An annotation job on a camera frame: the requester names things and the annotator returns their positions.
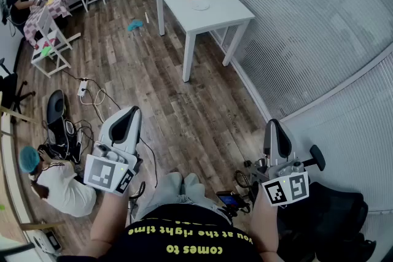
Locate white power strip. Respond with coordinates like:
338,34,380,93
77,78,90,98

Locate black floor cable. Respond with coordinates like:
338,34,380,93
63,69,159,188

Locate white table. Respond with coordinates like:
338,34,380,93
152,0,255,83

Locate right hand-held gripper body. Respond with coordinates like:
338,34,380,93
244,158,309,207

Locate white box device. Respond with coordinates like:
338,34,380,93
26,229,62,255

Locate white wooden chair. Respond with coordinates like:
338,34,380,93
30,6,82,79

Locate white cable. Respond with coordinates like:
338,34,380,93
80,88,107,107

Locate light wooden table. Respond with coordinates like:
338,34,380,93
0,91,65,233

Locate teal cloth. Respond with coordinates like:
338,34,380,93
127,19,144,33

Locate person's left forearm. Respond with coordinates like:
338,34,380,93
88,190,130,244

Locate black office chair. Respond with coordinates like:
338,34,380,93
0,58,36,116
235,144,377,262

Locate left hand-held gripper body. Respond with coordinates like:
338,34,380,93
83,141,143,196

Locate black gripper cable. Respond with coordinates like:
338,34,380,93
128,180,147,215

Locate white round plate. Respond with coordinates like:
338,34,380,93
191,0,211,12

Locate black padded backrest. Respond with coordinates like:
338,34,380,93
45,89,82,163

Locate person's light grey jeans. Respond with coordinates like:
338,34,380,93
131,171,234,225

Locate person's right forearm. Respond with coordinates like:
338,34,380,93
248,190,280,254

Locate person's black printed t-shirt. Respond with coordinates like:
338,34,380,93
56,204,262,262

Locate black screen device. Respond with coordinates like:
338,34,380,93
216,190,251,217

